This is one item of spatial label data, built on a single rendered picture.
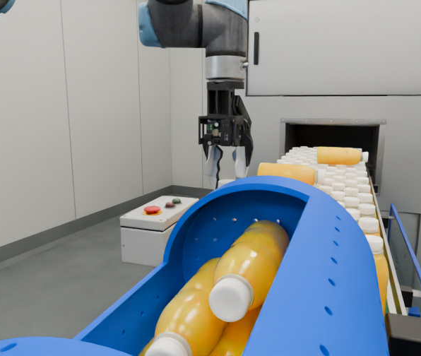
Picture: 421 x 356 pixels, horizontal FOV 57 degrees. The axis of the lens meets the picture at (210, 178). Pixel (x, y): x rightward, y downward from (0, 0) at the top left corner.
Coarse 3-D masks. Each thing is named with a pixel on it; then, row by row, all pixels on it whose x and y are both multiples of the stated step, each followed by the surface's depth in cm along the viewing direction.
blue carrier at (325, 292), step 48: (240, 192) 55; (288, 192) 47; (192, 240) 58; (336, 240) 37; (144, 288) 49; (288, 288) 24; (336, 288) 28; (96, 336) 39; (144, 336) 48; (288, 336) 20; (336, 336) 23; (384, 336) 32
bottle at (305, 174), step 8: (264, 168) 112; (272, 168) 111; (280, 168) 111; (288, 168) 110; (296, 168) 109; (304, 168) 109; (312, 168) 110; (280, 176) 110; (288, 176) 109; (296, 176) 109; (304, 176) 108; (312, 176) 108; (312, 184) 109
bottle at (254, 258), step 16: (256, 224) 52; (272, 224) 52; (240, 240) 46; (256, 240) 45; (272, 240) 47; (288, 240) 52; (224, 256) 42; (240, 256) 41; (256, 256) 41; (272, 256) 43; (224, 272) 40; (240, 272) 39; (256, 272) 39; (272, 272) 41; (256, 288) 39; (256, 304) 40
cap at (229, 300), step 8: (224, 280) 38; (232, 280) 37; (216, 288) 37; (224, 288) 37; (232, 288) 36; (240, 288) 37; (216, 296) 37; (224, 296) 37; (232, 296) 37; (240, 296) 36; (248, 296) 37; (216, 304) 37; (224, 304) 37; (232, 304) 37; (240, 304) 36; (248, 304) 37; (216, 312) 37; (224, 312) 37; (232, 312) 37; (240, 312) 37; (224, 320) 37; (232, 320) 37
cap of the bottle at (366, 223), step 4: (360, 220) 82; (364, 220) 81; (368, 220) 82; (372, 220) 82; (376, 220) 81; (360, 224) 82; (364, 224) 81; (368, 224) 80; (372, 224) 80; (376, 224) 81; (364, 228) 81; (368, 228) 81; (372, 228) 81; (376, 228) 81
